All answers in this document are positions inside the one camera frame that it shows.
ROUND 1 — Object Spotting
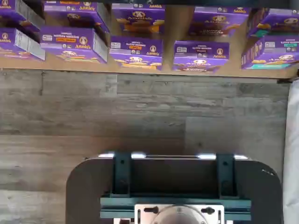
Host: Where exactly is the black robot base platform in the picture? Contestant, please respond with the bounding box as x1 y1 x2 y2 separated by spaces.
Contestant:
66 152 285 224

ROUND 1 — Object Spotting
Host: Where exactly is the teal metal base frame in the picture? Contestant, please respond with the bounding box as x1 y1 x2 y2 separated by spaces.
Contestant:
100 151 252 221

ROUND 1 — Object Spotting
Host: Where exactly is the purple Annie's box teal band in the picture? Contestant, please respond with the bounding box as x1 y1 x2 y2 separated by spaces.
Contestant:
240 34 299 70
247 7 299 38

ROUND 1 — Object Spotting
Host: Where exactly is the purple Annie's box brown band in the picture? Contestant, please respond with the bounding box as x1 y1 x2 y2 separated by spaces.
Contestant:
187 6 252 37
172 40 230 72

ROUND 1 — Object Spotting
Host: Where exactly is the purple Annie's box orange band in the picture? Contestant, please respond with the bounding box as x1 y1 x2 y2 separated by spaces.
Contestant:
43 0 111 33
39 25 110 64
111 2 166 36
108 35 164 71

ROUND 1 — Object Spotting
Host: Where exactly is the purple Annie's macaroni box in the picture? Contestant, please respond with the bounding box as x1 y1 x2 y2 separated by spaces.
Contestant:
0 0 45 35
0 27 46 62

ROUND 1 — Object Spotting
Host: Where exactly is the wooden shelf board under purple boxes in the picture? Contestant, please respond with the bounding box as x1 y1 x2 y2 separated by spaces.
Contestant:
0 0 299 84

